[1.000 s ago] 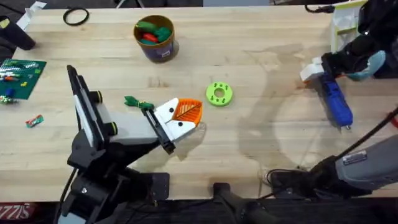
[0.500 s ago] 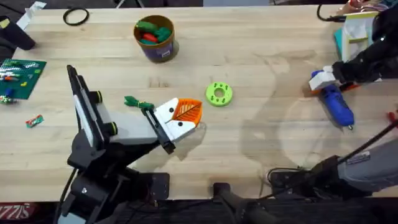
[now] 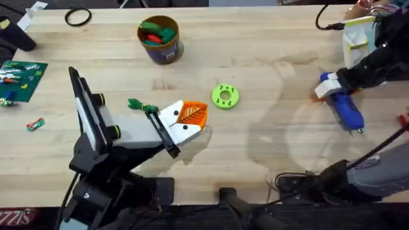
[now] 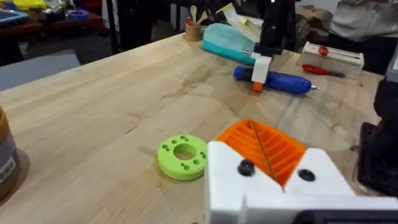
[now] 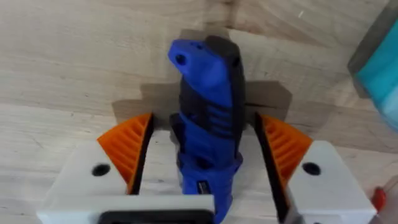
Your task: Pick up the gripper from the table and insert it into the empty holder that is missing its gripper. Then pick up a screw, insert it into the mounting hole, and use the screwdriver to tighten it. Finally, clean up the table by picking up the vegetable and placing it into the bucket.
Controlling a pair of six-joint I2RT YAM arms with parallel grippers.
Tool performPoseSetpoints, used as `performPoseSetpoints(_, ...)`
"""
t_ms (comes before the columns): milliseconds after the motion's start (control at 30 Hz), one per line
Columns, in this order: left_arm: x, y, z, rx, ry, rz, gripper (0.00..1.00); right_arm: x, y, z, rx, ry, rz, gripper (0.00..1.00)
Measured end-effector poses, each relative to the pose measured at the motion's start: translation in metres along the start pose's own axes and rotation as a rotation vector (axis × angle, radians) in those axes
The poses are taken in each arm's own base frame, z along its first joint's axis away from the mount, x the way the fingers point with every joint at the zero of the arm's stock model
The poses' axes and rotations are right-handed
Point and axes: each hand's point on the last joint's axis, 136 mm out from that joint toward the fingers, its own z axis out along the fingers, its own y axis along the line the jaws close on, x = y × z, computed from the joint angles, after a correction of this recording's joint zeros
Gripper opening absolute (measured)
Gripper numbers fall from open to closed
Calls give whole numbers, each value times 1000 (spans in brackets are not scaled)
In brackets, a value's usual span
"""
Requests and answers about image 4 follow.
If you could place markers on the wooden utensil cup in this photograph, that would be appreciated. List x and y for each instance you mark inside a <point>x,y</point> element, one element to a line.
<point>192,33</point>

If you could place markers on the wooden fork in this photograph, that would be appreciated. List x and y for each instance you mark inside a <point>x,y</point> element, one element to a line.
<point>202,17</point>

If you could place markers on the person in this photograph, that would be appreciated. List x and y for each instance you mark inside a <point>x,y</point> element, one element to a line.
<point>363,18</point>

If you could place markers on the green disc with holes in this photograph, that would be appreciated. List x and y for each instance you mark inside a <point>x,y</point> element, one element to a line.
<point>174,165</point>

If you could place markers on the wooden spoon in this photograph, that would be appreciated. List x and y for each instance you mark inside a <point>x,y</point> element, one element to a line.
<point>193,12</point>

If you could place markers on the blue electric screwdriver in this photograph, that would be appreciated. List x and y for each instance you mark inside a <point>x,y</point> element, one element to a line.
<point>286,82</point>

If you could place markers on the white box with red knob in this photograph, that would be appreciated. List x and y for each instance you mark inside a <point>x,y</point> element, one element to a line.
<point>334,60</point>

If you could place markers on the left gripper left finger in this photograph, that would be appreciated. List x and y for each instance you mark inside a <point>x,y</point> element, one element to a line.
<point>227,174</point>

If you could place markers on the blue tape roll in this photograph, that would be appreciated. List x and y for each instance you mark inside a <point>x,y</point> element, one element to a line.
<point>77,14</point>

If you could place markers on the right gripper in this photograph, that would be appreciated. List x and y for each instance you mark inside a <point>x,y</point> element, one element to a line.
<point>275,25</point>

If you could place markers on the blue tray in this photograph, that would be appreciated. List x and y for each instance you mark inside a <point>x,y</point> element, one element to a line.
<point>11,16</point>

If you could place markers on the grey flat board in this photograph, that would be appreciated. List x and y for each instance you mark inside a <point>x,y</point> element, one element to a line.
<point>34,68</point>

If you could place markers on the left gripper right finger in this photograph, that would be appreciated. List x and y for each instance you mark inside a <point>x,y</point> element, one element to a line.
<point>317,174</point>

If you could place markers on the teal soft zip bag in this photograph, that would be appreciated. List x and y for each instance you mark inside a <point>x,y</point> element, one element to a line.
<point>225,42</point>

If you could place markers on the yellow and white packet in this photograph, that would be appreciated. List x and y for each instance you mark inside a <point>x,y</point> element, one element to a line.
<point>241,21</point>

